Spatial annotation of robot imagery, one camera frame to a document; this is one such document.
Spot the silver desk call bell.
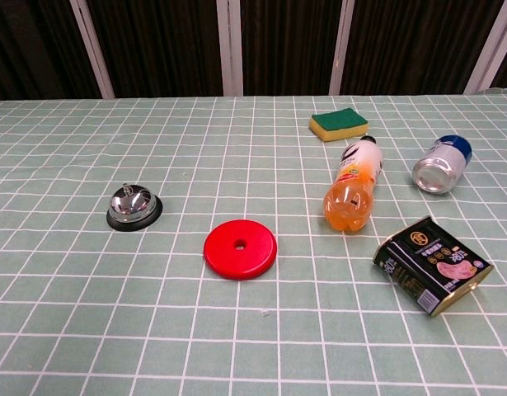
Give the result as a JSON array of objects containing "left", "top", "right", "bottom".
[{"left": 106, "top": 183, "right": 164, "bottom": 232}]

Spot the silver and blue drink can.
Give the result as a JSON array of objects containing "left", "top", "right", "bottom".
[{"left": 411, "top": 134, "right": 473, "bottom": 195}]

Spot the orange drink plastic bottle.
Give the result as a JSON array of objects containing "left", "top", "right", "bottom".
[{"left": 322, "top": 135, "right": 384, "bottom": 232}]

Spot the green checkered tablecloth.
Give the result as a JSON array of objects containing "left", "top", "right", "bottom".
[{"left": 0, "top": 87, "right": 507, "bottom": 396}]

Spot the red plastic disc with hole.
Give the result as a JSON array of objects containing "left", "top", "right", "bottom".
[{"left": 203, "top": 219, "right": 279, "bottom": 282}]

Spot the yellow sponge green scouring pad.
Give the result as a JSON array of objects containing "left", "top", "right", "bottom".
[{"left": 310, "top": 107, "right": 369, "bottom": 144}]

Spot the black luncheon meat tin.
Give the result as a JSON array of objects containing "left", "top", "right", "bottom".
[{"left": 373, "top": 215, "right": 495, "bottom": 318}]

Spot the white partition frame post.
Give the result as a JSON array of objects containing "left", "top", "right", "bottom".
[
  {"left": 462, "top": 0, "right": 507, "bottom": 95},
  {"left": 69, "top": 0, "right": 115, "bottom": 100},
  {"left": 216, "top": 0, "right": 244, "bottom": 97},
  {"left": 327, "top": 0, "right": 355, "bottom": 96}
]

